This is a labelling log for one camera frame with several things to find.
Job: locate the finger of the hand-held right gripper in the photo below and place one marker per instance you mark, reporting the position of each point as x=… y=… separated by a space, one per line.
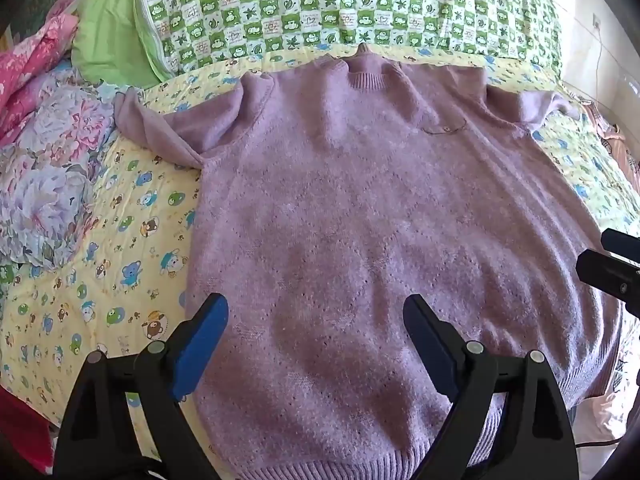
x=622 y=245
x=607 y=275

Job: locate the pink patterned cloth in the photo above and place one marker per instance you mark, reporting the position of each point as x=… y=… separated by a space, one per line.
x=617 y=130

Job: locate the green checked quilt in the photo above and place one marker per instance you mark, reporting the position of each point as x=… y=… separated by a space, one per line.
x=300 y=5

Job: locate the purple floral quilt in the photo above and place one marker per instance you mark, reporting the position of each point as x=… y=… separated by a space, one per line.
x=55 y=160

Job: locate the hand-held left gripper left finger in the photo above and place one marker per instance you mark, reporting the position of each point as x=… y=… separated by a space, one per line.
x=200 y=345

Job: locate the purple knit sweater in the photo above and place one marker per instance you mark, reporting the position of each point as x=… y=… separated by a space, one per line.
x=350 y=185

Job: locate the red cloth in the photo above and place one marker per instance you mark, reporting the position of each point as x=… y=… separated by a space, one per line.
x=20 y=425

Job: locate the pink floral quilt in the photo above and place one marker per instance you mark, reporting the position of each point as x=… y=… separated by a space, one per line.
x=35 y=60

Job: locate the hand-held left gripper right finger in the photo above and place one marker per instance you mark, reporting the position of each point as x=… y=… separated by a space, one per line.
x=430 y=345

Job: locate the yellow cartoon print bedsheet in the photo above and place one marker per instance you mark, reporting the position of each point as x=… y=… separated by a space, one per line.
x=125 y=210

